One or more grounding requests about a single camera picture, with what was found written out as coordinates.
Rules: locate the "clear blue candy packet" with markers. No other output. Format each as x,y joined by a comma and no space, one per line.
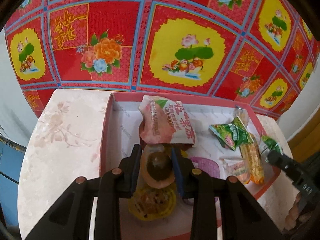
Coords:
242,114

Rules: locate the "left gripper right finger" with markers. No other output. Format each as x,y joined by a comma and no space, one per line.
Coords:
220,202

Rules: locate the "blue floor mat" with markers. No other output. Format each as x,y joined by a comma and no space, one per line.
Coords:
11,162

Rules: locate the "pink peach jelly pouch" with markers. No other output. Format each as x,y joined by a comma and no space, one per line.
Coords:
165,121

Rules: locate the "pink shallow cardboard box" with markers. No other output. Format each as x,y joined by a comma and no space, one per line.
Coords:
121,133

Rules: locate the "green pea snack bag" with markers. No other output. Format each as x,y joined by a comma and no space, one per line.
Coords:
268,145

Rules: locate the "person's right hand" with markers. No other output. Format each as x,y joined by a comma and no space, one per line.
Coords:
294,215

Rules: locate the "white pink snack packet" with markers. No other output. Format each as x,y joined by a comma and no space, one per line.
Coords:
237,167

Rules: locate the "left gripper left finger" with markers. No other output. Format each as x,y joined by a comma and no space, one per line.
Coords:
70,215

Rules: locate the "brown plum jelly cup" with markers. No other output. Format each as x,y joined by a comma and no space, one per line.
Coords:
156,166

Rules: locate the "yellow jelly cup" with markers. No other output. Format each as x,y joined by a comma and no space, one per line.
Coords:
149,204

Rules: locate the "red floral patterned cloth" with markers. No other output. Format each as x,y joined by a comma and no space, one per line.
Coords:
259,52

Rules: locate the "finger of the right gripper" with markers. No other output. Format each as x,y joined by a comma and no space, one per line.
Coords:
289,166

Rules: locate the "orange cracker pack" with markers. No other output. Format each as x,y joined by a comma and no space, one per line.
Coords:
250,152

